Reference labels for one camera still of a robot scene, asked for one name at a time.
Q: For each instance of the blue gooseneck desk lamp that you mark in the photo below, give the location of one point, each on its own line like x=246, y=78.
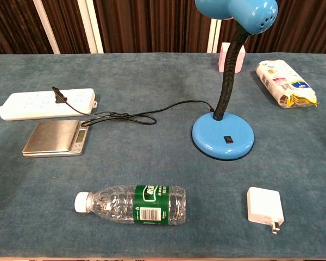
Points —
x=222, y=130

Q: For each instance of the slanted white frame post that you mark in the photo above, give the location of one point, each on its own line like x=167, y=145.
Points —
x=46, y=27

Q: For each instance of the white power strip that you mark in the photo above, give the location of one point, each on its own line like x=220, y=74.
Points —
x=30, y=106

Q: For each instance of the wide white frame post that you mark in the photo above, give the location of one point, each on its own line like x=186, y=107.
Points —
x=91, y=27

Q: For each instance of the blue-grey table cloth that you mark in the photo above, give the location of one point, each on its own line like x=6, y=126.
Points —
x=152, y=168

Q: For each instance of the clear green-label water bottle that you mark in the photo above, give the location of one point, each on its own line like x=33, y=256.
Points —
x=152, y=204

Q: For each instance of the white yellow snack package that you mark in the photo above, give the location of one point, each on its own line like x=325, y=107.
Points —
x=282, y=81

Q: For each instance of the pink white cube box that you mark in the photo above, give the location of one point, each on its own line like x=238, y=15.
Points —
x=222, y=61

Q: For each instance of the white plug charger adapter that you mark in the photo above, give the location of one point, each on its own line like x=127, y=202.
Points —
x=263, y=204

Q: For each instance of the silver digital kitchen scale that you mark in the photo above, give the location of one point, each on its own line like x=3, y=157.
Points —
x=51, y=136

